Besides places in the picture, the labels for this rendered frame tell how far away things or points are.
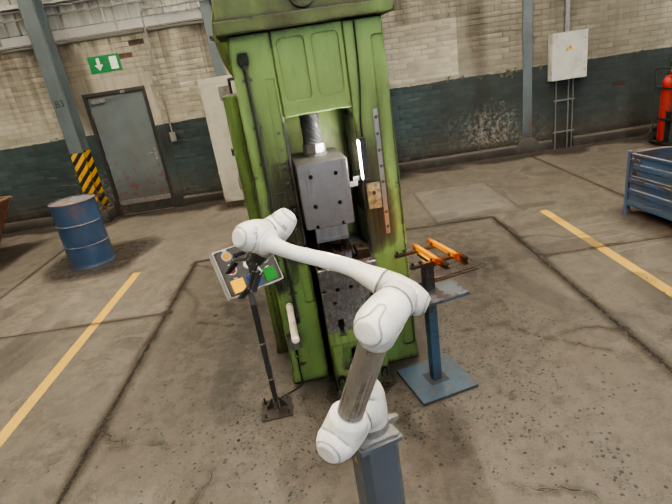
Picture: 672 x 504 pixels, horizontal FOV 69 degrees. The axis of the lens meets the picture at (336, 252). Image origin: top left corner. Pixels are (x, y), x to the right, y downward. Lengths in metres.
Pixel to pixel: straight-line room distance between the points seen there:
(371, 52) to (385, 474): 2.22
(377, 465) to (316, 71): 2.09
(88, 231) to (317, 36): 4.87
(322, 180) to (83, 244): 4.75
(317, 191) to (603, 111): 7.90
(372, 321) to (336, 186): 1.54
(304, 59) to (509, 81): 6.77
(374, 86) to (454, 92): 6.15
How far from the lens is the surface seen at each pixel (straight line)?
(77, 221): 7.07
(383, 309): 1.51
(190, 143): 9.11
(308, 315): 3.34
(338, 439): 1.91
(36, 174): 10.20
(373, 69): 3.02
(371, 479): 2.29
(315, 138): 3.05
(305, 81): 2.96
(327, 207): 2.93
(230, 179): 8.45
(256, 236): 1.71
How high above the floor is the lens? 2.11
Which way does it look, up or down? 22 degrees down
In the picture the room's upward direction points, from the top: 9 degrees counter-clockwise
